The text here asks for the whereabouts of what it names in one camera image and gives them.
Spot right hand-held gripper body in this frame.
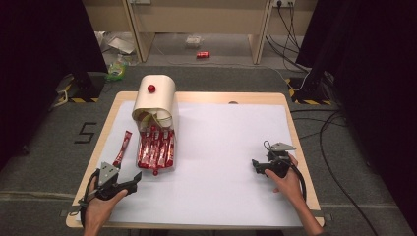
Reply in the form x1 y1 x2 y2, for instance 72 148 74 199
267 142 296 180

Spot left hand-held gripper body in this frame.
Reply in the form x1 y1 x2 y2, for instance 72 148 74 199
94 161 138 202

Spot pile of red snack packets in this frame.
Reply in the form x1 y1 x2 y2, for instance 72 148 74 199
135 125 177 177

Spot single red stick packet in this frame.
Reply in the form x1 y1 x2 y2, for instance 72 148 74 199
112 130 134 168

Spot row of red sachets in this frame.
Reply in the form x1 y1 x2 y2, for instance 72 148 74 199
137 126 176 170

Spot cream roll-top storage box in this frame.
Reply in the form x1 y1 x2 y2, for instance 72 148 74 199
131 74 181 132

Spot person's left hand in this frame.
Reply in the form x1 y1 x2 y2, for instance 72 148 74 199
84 190 129 224

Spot person's right hand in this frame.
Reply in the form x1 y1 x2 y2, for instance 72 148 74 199
265 156 305 205

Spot white table sheet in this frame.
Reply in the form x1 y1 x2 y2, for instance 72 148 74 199
76 100 303 228

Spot black base with hazard stripes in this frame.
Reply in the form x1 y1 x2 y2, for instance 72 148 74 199
284 76 332 106
54 73 106 104

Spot green plastic bag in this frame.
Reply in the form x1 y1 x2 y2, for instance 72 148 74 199
104 54 129 83

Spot black curtain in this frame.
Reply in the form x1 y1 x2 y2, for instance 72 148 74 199
295 0 417 227
0 0 109 172

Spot white paper box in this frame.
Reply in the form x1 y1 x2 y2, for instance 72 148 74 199
107 35 137 55

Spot clear plastic packet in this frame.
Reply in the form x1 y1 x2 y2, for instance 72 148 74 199
184 34 205 50

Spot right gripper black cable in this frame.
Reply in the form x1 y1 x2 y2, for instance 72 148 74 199
263 140 308 203

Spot black floor cables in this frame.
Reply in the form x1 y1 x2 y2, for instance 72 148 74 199
289 107 382 236

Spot black cables from socket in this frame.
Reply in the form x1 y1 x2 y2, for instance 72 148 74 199
265 1 311 74

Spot wooden desk frame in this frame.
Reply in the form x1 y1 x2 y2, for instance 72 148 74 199
83 0 319 66

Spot wall power socket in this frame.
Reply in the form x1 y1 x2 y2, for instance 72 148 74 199
271 0 296 9

